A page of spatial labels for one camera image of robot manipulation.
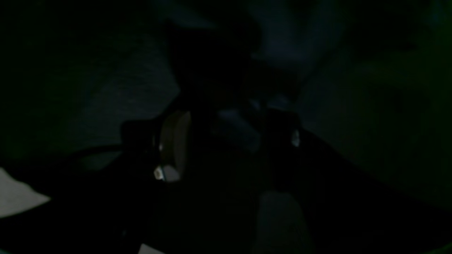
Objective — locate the black table cloth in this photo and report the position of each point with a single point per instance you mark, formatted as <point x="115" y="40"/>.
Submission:
<point x="72" y="71"/>

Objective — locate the dark navy t-shirt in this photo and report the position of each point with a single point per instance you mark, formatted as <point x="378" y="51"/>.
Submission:
<point x="372" y="78"/>

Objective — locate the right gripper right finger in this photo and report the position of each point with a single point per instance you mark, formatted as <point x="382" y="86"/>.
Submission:
<point x="282" y="141"/>

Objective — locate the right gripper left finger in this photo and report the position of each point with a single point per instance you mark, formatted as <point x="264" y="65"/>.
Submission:
<point x="162" y="141"/>

